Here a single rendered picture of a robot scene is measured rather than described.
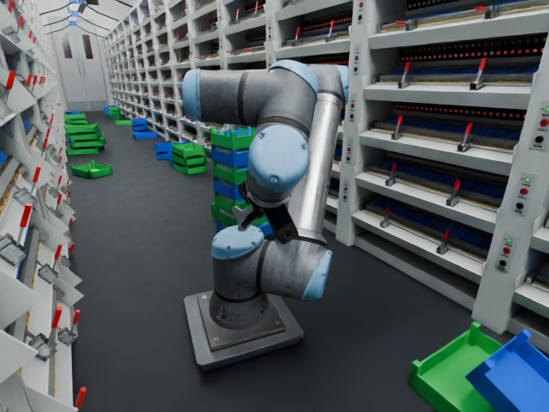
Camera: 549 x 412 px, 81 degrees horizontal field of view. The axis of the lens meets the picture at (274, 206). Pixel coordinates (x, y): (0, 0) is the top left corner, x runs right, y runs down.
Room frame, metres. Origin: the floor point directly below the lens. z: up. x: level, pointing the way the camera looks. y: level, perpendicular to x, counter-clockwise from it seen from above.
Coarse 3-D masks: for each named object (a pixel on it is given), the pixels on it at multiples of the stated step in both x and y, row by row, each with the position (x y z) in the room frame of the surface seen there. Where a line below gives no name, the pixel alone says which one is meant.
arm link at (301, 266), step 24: (336, 72) 1.08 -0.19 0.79; (336, 96) 1.05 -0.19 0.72; (336, 120) 1.02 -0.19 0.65; (312, 144) 0.96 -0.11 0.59; (312, 168) 0.91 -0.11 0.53; (312, 192) 0.87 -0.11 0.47; (312, 216) 0.84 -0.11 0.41; (312, 240) 0.78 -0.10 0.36; (264, 264) 0.76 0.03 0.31; (288, 264) 0.75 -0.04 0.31; (312, 264) 0.74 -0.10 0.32; (264, 288) 0.75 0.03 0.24; (288, 288) 0.72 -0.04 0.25; (312, 288) 0.71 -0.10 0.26
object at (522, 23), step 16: (464, 0) 1.28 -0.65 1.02; (480, 0) 1.24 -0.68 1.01; (384, 16) 1.46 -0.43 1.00; (512, 16) 0.99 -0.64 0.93; (528, 16) 0.95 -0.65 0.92; (544, 16) 0.92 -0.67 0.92; (368, 32) 1.42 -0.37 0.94; (400, 32) 1.30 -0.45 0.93; (416, 32) 1.24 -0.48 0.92; (432, 32) 1.19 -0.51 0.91; (448, 32) 1.14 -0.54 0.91; (464, 32) 1.10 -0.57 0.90; (480, 32) 1.06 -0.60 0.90; (496, 32) 1.02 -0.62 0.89; (512, 32) 0.99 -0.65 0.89; (528, 32) 0.96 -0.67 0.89
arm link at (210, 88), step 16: (304, 64) 1.14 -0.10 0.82; (192, 80) 0.59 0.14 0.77; (208, 80) 0.58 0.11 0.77; (224, 80) 0.58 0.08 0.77; (240, 80) 0.57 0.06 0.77; (192, 96) 0.58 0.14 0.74; (208, 96) 0.57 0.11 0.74; (224, 96) 0.57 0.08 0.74; (240, 96) 0.56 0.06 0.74; (192, 112) 0.59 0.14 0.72; (208, 112) 0.58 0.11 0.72; (224, 112) 0.57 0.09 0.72; (240, 112) 0.56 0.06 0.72
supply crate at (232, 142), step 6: (210, 132) 1.58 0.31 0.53; (216, 132) 1.60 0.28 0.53; (222, 132) 1.62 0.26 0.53; (228, 132) 1.64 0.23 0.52; (234, 132) 1.44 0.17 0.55; (252, 132) 1.74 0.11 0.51; (210, 138) 1.58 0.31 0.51; (216, 138) 1.53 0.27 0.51; (222, 138) 1.49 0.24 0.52; (228, 138) 1.46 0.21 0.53; (234, 138) 1.44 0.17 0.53; (240, 138) 1.46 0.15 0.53; (246, 138) 1.48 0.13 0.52; (252, 138) 1.50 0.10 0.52; (216, 144) 1.54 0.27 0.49; (222, 144) 1.50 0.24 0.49; (228, 144) 1.46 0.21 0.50; (234, 144) 1.44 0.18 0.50; (240, 144) 1.45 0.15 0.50; (246, 144) 1.47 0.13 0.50
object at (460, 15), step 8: (528, 0) 1.01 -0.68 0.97; (536, 0) 0.99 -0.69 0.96; (544, 0) 0.97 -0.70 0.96; (488, 8) 1.09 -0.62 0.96; (504, 8) 1.05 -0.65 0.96; (512, 8) 1.04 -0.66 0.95; (520, 8) 1.02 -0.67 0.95; (528, 8) 0.99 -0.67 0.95; (432, 16) 1.25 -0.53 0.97; (440, 16) 1.22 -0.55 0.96; (448, 16) 1.20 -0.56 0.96; (456, 16) 1.17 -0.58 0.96; (464, 16) 1.14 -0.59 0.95; (472, 16) 1.11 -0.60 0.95; (392, 24) 1.38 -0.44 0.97; (424, 24) 1.27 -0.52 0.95
